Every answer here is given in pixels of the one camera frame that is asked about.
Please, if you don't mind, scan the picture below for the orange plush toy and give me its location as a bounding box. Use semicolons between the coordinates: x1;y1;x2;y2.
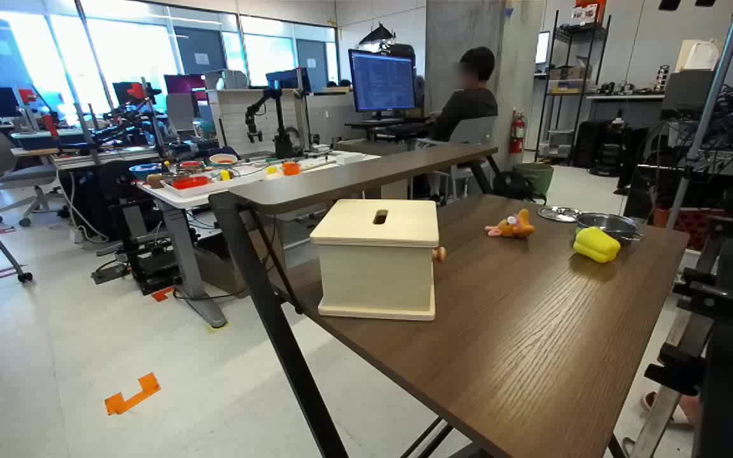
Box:
483;207;538;241

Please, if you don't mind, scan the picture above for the red fire extinguisher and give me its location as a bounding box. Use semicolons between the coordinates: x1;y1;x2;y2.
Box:
506;107;530;157

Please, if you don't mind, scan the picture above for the dark round dish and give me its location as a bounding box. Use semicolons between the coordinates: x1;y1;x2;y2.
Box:
576;212;647;246

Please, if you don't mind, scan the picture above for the cream wooden slot box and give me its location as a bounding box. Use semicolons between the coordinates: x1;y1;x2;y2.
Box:
309;195;451;322

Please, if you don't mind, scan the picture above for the green bag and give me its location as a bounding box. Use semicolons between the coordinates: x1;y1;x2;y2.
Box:
495;160;556;203

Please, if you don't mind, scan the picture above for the orange floor tape mark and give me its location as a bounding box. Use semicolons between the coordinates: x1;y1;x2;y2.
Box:
102;372;163;420

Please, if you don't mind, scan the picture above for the long brown side table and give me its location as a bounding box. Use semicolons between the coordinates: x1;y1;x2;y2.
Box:
208;139;501;458

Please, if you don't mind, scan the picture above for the white height-adjustable desk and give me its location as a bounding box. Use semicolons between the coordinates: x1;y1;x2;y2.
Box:
133;147;383;331

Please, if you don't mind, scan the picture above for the shiny metal bowl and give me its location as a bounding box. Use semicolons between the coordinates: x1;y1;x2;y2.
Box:
538;202;583;227

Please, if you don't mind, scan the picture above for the seated person in dark top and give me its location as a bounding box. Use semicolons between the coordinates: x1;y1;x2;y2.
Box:
420;45;501;144

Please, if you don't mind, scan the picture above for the red tray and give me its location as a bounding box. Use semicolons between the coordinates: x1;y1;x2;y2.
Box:
168;171;215;193

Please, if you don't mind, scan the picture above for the black metal shelf rack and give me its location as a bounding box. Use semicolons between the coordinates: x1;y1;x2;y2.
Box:
534;9;614;166

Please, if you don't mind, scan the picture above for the grey office chair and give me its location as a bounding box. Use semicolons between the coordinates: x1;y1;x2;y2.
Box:
430;115;501;203

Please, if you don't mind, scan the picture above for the blue-screen computer monitor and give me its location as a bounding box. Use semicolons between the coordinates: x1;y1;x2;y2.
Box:
346;45;420;120

